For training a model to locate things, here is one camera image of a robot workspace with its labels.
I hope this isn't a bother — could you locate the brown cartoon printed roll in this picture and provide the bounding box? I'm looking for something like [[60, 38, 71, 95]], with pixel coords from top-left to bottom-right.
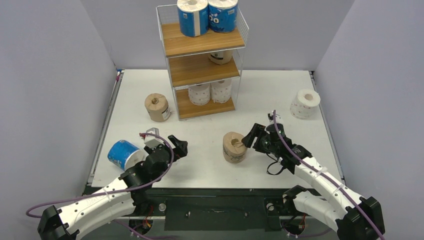
[[222, 131, 247, 164]]

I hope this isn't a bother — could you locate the white dotted roll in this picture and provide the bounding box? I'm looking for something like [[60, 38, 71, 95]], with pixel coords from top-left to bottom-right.
[[210, 79, 232, 104], [188, 83, 211, 106]]

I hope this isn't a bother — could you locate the white wire wooden shelf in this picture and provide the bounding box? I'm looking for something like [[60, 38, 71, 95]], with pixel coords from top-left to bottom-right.
[[156, 4, 249, 120]]

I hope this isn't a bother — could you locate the brown paper roll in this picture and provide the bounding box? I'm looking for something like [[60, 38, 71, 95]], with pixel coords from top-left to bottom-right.
[[208, 50, 233, 65]]

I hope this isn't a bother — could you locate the blue white roll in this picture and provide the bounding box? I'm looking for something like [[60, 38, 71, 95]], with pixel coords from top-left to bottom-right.
[[177, 0, 209, 37], [208, 0, 238, 33]]

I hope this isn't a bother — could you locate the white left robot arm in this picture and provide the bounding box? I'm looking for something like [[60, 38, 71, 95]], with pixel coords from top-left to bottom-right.
[[37, 133, 188, 240]]

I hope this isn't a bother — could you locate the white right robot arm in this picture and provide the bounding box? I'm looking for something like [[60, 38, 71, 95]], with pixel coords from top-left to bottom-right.
[[241, 123, 385, 240]]

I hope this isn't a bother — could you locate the blue roll left edge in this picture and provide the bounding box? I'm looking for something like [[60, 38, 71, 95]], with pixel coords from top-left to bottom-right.
[[107, 139, 145, 171]]

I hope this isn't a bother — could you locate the brown roll back left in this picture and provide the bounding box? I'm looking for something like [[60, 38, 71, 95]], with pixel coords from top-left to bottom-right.
[[144, 93, 171, 122]]

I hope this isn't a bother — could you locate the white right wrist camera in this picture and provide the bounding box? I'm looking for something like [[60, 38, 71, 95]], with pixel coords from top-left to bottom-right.
[[267, 111, 284, 125]]

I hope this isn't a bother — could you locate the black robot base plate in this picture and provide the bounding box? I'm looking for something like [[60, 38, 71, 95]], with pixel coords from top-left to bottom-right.
[[82, 186, 332, 233]]

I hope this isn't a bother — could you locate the white roll near right wall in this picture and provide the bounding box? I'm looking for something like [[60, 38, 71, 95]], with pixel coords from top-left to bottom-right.
[[289, 89, 321, 120]]

